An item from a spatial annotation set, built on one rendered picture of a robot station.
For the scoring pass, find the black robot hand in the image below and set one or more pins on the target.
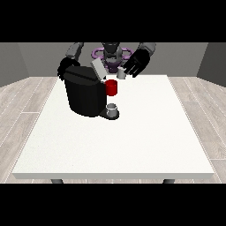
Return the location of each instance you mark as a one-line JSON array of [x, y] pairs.
[[137, 63], [65, 63]]

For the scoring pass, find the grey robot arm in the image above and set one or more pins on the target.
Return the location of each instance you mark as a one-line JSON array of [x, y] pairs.
[[148, 47], [74, 50]]

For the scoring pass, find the small grey coffee pod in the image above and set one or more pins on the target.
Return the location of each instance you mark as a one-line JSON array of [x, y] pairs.
[[121, 73]]

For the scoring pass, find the pale grey machine lid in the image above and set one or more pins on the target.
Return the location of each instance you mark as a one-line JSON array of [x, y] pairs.
[[98, 68]]

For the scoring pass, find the black coffee machine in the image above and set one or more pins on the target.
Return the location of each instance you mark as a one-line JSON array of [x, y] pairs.
[[84, 91]]

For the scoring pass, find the red pod holder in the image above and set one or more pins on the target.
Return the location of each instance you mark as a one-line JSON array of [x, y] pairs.
[[111, 87]]

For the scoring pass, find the grey robot trunk purple rings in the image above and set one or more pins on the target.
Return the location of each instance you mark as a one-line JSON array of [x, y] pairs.
[[111, 54]]

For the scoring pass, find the small grey cup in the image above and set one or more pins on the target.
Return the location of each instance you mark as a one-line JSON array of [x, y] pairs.
[[112, 109]]

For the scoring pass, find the dark table leg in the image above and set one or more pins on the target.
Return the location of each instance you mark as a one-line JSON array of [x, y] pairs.
[[169, 181], [56, 181]]

